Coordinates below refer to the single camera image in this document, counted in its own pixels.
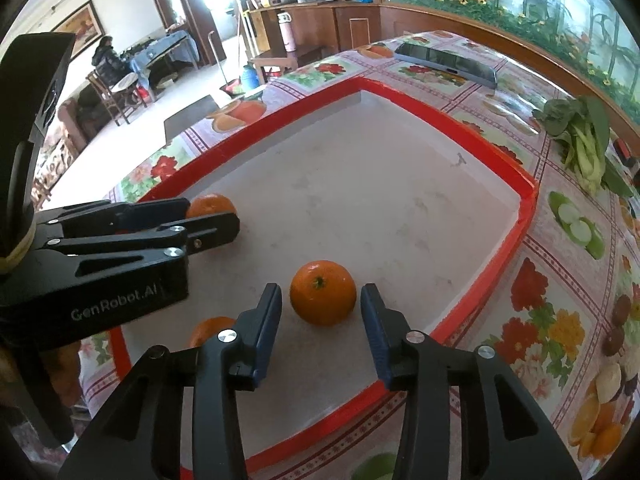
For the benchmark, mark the leafy green vegetable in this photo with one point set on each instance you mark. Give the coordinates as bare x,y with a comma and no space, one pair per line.
585,145

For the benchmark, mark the grey floor mat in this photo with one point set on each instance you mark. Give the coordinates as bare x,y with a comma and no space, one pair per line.
192,117

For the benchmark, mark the table with blue cloth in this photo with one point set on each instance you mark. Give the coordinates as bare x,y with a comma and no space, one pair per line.
165,50

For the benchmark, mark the framed wall painting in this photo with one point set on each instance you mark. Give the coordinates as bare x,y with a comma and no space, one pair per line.
77,27

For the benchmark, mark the brown armchair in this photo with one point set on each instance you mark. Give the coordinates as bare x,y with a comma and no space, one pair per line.
77,120

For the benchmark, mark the orange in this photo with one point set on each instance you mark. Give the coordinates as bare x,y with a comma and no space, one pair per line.
212,205
207,330
322,292

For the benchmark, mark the wooden counter cabinet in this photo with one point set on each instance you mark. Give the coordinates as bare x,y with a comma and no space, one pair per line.
330,25

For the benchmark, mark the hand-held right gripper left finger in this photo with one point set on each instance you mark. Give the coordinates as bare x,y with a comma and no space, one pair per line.
267,330

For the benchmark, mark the pale cream fruit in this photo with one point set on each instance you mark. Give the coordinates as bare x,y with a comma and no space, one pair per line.
607,382

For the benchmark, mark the person's left hand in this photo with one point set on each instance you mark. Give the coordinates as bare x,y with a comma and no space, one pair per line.
65,375

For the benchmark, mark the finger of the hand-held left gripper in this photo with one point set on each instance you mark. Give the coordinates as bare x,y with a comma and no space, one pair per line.
150,212
215,230

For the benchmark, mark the wooden chair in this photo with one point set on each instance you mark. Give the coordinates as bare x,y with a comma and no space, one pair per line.
112,100

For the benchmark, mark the wooden stool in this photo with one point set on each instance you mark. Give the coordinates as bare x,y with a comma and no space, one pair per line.
287,62

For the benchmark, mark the blue plastic jug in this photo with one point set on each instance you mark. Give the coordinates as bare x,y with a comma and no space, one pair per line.
249,78

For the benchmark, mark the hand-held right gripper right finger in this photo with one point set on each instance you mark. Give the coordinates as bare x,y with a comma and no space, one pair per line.
375,335

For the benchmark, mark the red and black device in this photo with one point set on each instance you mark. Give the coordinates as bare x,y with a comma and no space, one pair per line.
627,152

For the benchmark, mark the floral print tablecloth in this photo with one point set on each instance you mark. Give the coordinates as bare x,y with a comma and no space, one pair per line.
550,285

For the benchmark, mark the pink thermos bottle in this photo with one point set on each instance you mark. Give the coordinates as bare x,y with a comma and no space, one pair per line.
286,32

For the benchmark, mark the dark brown round fruit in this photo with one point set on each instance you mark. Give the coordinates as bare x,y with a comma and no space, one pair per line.
622,307
612,342

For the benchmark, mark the red tray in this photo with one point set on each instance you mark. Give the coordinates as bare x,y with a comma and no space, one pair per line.
350,185

